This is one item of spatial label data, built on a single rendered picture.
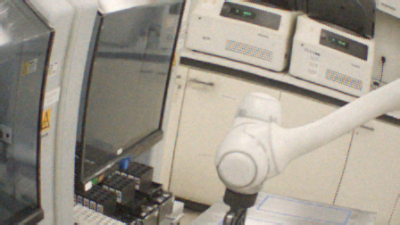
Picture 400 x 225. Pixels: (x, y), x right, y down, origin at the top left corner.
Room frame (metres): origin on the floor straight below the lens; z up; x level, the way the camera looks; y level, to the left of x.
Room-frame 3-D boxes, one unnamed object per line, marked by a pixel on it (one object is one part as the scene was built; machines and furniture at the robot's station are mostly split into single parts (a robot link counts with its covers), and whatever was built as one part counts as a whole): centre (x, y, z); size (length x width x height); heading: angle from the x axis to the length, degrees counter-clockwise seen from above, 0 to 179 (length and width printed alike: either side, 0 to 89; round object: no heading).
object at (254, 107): (1.49, -0.12, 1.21); 0.13 x 0.11 x 0.16; 171
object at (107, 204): (1.75, 0.21, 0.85); 0.12 x 0.02 x 0.06; 166
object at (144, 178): (2.04, 0.13, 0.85); 0.12 x 0.02 x 0.06; 164
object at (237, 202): (1.50, -0.12, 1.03); 0.08 x 0.07 x 0.09; 165
